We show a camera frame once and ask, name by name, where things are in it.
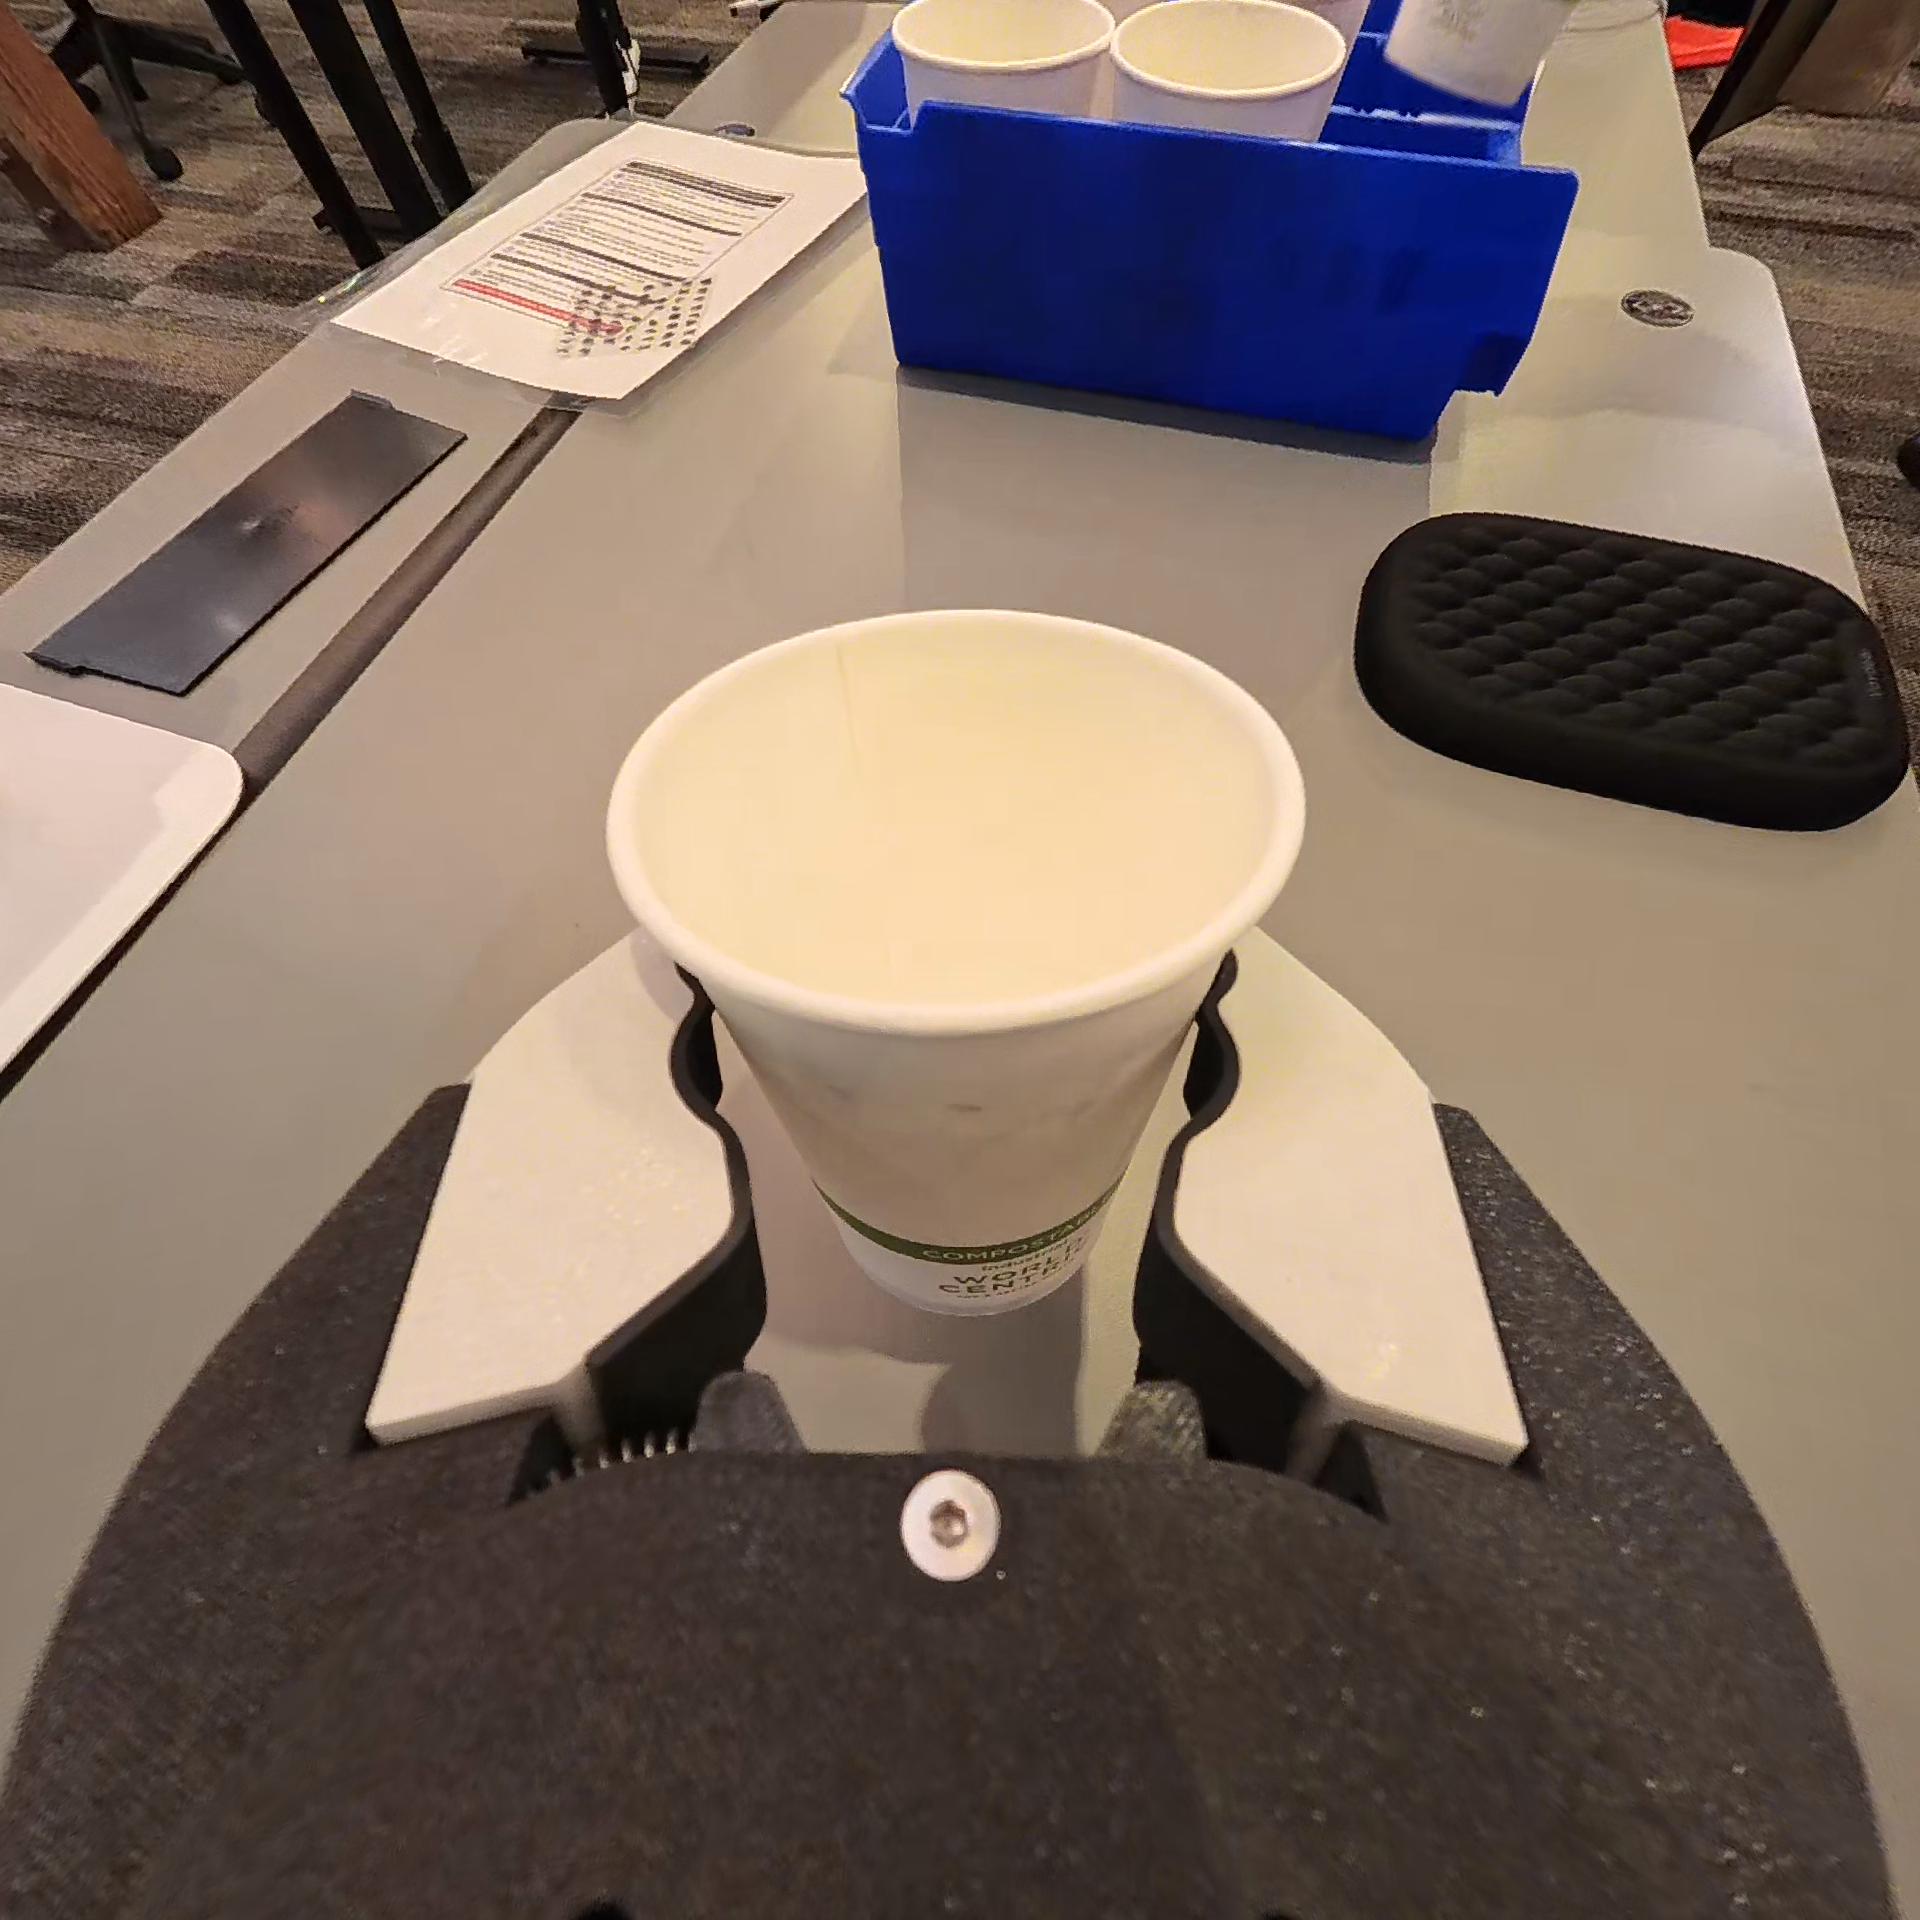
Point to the white clipboard stand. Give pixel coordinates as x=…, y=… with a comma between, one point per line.
x=106, y=839

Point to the black quilted armrest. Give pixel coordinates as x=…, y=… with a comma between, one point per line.
x=1621, y=675

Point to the black rectangular table inlay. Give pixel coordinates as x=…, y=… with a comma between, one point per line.
x=255, y=540

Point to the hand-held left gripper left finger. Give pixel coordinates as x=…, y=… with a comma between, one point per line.
x=557, y=1229

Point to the black office chair base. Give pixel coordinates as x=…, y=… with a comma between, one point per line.
x=161, y=157

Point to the brown wooden post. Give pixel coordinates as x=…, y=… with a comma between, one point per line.
x=61, y=149

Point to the red flat object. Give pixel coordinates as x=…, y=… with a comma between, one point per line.
x=1725, y=41

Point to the narrow blue plastic bin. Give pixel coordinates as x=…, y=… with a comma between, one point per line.
x=1201, y=269

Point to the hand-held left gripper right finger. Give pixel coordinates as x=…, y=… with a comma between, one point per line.
x=1349, y=1229

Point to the laminated paper sheet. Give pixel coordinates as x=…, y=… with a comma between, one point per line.
x=600, y=253

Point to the black table grommet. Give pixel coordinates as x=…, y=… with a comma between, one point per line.
x=1657, y=305

